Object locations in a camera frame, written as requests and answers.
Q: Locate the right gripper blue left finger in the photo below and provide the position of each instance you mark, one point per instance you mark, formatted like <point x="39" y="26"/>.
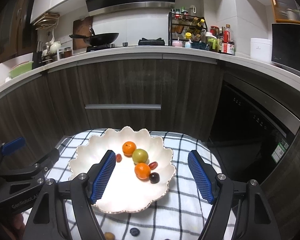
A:
<point x="48" y="218"/>

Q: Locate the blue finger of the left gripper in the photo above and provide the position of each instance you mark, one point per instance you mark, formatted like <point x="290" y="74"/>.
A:
<point x="43" y="165"/>
<point x="12" y="146"/>

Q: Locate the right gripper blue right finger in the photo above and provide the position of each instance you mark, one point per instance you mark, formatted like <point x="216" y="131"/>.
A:
<point x="254" y="219"/>

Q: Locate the orange mandarin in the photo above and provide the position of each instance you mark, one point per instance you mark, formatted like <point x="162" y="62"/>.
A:
<point x="142" y="171"/>
<point x="128" y="148"/>

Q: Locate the person left hand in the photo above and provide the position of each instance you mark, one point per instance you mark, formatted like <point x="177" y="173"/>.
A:
<point x="18" y="226"/>

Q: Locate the brown longan upper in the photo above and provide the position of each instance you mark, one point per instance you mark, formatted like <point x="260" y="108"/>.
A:
<point x="109" y="236"/>

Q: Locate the black white checked cloth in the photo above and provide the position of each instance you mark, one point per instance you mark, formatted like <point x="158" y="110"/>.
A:
<point x="180" y="214"/>

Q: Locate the small red cherry tomato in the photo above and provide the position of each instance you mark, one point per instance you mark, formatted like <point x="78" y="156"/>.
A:
<point x="118" y="158"/>

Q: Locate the green plastic basin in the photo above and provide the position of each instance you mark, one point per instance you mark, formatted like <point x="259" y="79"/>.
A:
<point x="21" y="69"/>

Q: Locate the blueberry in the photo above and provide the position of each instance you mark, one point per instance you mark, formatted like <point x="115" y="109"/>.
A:
<point x="134" y="232"/>

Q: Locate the black built-in dishwasher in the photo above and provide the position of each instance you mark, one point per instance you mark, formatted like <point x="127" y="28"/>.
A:
<point x="251" y="131"/>

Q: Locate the green round fruit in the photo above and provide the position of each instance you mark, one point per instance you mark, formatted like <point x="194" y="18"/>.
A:
<point x="140" y="156"/>

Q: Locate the white scalloped ceramic bowl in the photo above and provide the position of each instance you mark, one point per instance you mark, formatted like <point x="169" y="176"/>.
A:
<point x="124" y="191"/>

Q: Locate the white teapot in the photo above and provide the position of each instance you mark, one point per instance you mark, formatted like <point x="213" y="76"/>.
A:
<point x="54" y="47"/>

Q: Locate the black wok pan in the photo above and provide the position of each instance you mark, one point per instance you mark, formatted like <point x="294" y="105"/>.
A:
<point x="96" y="40"/>

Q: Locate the wooden cutting board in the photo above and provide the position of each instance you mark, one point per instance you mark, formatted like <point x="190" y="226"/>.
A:
<point x="81" y="27"/>

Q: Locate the black gas stove grate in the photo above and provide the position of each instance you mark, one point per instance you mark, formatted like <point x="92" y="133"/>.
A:
<point x="151" y="42"/>

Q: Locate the red sauce bottle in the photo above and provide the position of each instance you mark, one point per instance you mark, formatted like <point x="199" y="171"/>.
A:
<point x="228" y="44"/>

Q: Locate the black microwave oven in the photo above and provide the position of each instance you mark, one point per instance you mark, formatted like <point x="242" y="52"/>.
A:
<point x="286" y="46"/>

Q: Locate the black spice rack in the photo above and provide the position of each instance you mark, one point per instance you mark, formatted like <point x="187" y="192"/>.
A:
<point x="180" y="22"/>

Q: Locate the silver drawer handle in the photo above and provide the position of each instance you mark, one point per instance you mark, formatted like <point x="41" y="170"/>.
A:
<point x="124" y="106"/>

